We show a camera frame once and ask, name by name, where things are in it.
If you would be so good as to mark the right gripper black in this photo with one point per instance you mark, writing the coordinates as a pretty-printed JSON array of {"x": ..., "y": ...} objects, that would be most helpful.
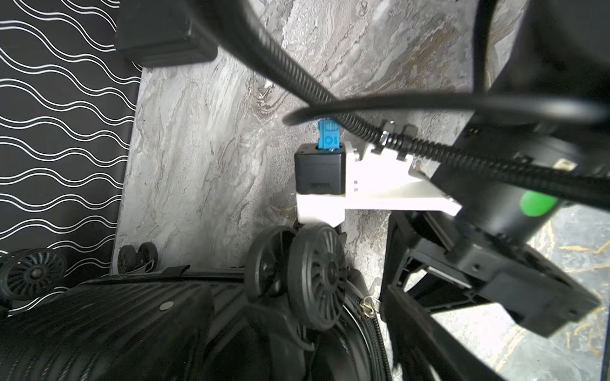
[{"x": 466, "y": 267}]

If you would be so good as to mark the black hard-shell suitcase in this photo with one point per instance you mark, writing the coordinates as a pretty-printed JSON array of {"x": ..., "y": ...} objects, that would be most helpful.
[{"x": 294, "y": 312}]

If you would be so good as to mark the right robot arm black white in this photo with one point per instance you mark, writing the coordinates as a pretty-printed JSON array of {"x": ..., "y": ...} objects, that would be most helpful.
[{"x": 538, "y": 140}]

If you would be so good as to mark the black plastic tool case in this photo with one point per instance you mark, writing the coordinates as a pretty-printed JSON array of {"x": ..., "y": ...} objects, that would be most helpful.
[{"x": 156, "y": 34}]

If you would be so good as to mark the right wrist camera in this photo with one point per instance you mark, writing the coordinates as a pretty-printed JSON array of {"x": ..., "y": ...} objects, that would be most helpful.
[{"x": 332, "y": 176}]

